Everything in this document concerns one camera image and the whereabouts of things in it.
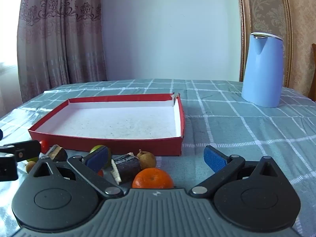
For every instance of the red cherry tomato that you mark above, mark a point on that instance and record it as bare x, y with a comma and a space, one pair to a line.
44, 147
100, 173

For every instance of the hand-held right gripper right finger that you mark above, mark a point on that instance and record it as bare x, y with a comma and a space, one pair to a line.
214, 161

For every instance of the dark sugarcane piece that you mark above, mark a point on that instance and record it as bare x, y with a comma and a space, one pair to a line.
59, 153
128, 169

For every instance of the gold framed wallpaper panel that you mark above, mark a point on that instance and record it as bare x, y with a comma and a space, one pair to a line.
243, 29

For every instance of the green tomato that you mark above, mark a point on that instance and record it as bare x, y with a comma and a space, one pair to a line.
33, 159
95, 148

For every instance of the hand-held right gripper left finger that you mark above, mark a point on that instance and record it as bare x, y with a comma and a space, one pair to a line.
98, 159

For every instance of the orange tomato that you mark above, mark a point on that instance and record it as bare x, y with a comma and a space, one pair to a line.
153, 179

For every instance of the red cardboard box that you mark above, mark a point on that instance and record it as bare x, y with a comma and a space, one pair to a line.
111, 123

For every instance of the brown longan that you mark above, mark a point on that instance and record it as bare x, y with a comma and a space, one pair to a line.
148, 159

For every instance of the small yellowish longan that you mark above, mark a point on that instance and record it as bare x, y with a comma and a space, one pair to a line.
30, 166

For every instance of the blue electric kettle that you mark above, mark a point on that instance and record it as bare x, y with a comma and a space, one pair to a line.
263, 74

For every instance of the brown patterned curtain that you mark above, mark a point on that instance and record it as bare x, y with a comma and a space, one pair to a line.
61, 42

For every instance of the brown wooden chair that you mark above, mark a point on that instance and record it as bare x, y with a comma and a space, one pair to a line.
313, 74

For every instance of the green plaid tablecloth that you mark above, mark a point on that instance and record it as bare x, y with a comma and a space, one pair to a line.
246, 133

